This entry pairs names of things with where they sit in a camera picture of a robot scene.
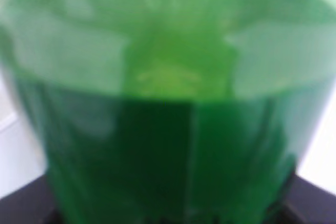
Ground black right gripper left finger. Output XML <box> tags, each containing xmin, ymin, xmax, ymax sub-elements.
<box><xmin>1</xmin><ymin>176</ymin><xmax>57</xmax><ymax>223</ymax></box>

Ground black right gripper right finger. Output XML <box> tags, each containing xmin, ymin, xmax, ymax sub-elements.
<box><xmin>282</xmin><ymin>176</ymin><xmax>335</xmax><ymax>223</ymax></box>

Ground green plastic soda bottle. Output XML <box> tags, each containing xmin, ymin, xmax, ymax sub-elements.
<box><xmin>1</xmin><ymin>0</ymin><xmax>335</xmax><ymax>223</ymax></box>

